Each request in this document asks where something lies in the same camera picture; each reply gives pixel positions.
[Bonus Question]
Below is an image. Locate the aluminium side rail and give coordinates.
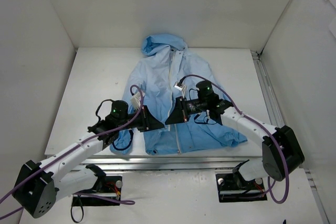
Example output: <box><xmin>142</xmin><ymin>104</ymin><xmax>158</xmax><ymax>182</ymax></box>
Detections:
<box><xmin>251</xmin><ymin>50</ymin><xmax>331</xmax><ymax>223</ymax></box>

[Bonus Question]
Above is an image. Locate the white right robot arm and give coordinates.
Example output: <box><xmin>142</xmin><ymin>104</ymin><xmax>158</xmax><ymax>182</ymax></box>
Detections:
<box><xmin>165</xmin><ymin>80</ymin><xmax>305</xmax><ymax>188</ymax></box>

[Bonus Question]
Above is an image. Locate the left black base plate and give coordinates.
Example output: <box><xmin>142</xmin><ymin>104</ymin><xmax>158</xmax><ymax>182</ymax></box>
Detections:
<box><xmin>71</xmin><ymin>176</ymin><xmax>122</xmax><ymax>207</ymax></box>

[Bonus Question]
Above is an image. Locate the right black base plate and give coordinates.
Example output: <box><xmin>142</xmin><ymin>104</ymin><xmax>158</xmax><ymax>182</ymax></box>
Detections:
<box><xmin>215</xmin><ymin>173</ymin><xmax>267</xmax><ymax>203</ymax></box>

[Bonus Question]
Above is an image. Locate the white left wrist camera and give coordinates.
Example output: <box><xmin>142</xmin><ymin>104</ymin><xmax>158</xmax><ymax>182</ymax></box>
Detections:
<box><xmin>130</xmin><ymin>90</ymin><xmax>145</xmax><ymax>111</ymax></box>

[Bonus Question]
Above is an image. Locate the light blue hooded jacket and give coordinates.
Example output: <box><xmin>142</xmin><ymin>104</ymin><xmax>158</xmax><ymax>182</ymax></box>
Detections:
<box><xmin>122</xmin><ymin>34</ymin><xmax>247</xmax><ymax>155</ymax></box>

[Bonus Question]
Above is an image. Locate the aluminium front rail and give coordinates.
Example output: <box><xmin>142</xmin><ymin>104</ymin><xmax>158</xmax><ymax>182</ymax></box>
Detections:
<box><xmin>71</xmin><ymin>155</ymin><xmax>261</xmax><ymax>173</ymax></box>

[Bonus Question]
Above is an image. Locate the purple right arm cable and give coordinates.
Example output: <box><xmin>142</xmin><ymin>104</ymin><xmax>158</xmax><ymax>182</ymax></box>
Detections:
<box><xmin>181</xmin><ymin>74</ymin><xmax>289</xmax><ymax>205</ymax></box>

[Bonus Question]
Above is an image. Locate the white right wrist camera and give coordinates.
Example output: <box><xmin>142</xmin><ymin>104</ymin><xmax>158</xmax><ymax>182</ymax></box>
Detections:
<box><xmin>174</xmin><ymin>82</ymin><xmax>187</xmax><ymax>98</ymax></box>

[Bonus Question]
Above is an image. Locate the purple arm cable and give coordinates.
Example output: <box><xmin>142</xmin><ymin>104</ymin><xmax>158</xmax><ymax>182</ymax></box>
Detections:
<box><xmin>181</xmin><ymin>74</ymin><xmax>289</xmax><ymax>205</ymax></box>
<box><xmin>0</xmin><ymin>84</ymin><xmax>144</xmax><ymax>218</ymax></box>

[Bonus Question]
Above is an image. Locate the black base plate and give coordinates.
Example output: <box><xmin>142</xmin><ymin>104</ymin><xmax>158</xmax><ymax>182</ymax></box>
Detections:
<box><xmin>71</xmin><ymin>176</ymin><xmax>122</xmax><ymax>207</ymax></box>
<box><xmin>215</xmin><ymin>173</ymin><xmax>267</xmax><ymax>203</ymax></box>

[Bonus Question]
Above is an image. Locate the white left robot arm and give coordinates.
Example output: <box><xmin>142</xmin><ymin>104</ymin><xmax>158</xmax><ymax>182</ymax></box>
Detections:
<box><xmin>12</xmin><ymin>100</ymin><xmax>164</xmax><ymax>218</ymax></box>

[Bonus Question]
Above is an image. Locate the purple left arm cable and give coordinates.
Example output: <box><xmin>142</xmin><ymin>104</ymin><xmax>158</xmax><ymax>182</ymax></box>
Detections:
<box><xmin>0</xmin><ymin>84</ymin><xmax>144</xmax><ymax>218</ymax></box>

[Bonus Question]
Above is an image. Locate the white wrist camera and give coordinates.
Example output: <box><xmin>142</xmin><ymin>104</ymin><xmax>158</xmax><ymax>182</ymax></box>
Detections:
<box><xmin>130</xmin><ymin>90</ymin><xmax>145</xmax><ymax>111</ymax></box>
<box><xmin>174</xmin><ymin>82</ymin><xmax>187</xmax><ymax>98</ymax></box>

